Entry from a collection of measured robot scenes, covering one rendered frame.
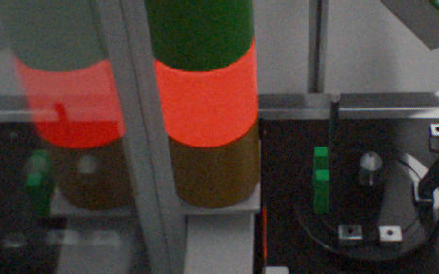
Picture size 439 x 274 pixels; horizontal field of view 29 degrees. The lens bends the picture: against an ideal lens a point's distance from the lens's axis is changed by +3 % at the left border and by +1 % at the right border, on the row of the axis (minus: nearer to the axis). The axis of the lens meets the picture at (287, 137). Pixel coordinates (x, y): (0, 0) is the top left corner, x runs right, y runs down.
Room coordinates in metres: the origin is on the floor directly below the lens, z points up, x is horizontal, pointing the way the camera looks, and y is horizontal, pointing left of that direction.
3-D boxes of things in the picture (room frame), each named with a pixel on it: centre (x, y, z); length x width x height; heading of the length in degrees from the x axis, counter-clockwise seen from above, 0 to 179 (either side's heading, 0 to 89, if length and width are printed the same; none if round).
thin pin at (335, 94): (0.54, -0.04, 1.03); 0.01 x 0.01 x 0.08; 1
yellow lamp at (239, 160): (0.29, 0.04, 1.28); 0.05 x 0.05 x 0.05
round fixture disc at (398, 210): (0.48, -0.08, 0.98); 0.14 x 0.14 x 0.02
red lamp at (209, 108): (0.29, 0.04, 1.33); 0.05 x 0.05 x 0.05
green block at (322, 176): (0.47, -0.03, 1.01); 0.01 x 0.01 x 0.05; 1
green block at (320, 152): (0.50, -0.03, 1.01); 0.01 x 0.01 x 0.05; 1
